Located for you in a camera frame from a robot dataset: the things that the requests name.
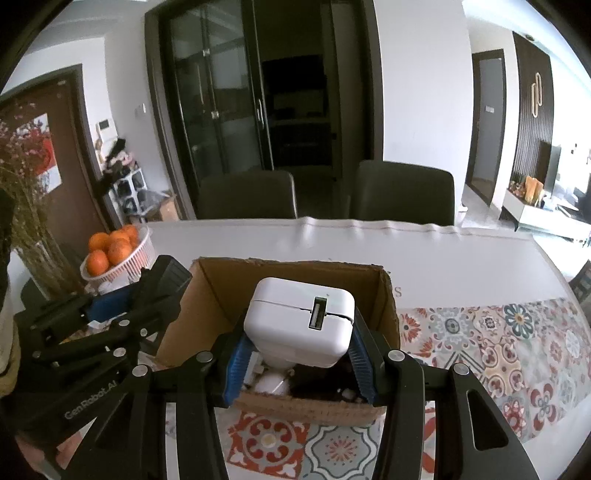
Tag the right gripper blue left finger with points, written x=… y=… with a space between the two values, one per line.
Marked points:
x=236 y=368

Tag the dark dining chair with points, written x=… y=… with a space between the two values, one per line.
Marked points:
x=248 y=195
x=403 y=192

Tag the patterned table runner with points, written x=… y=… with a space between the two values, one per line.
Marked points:
x=489 y=392

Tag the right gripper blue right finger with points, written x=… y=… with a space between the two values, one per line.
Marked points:
x=362 y=367

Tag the red wall poster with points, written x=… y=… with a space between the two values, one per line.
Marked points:
x=37 y=135

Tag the dried flower bouquet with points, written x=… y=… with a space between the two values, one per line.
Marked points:
x=32 y=238

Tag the orange fruit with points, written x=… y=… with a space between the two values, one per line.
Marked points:
x=119 y=250
x=97 y=263
x=99 y=241

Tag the white round object in box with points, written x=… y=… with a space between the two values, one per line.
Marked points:
x=274 y=381

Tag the right dark dining chair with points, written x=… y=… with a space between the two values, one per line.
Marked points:
x=403 y=192

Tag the dark glass cabinet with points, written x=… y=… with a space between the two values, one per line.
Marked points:
x=268 y=86

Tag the grey hallway door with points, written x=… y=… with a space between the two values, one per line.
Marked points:
x=489 y=122

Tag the white charger plug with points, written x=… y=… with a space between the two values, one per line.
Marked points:
x=297 y=323

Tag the white tv console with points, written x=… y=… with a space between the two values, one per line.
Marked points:
x=551 y=222

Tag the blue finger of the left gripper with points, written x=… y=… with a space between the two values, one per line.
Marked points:
x=105 y=307
x=148 y=306

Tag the black power adapter with cable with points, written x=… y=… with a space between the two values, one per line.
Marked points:
x=335 y=384

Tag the white fruit basket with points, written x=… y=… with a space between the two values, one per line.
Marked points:
x=142 y=257

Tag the person's left hand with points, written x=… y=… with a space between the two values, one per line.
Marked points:
x=51 y=462

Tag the white shoe shelf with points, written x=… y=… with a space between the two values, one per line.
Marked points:
x=130 y=192

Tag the left dark dining chair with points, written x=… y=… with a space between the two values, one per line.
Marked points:
x=248 y=195

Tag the brown cardboard box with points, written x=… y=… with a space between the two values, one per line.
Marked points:
x=218 y=296

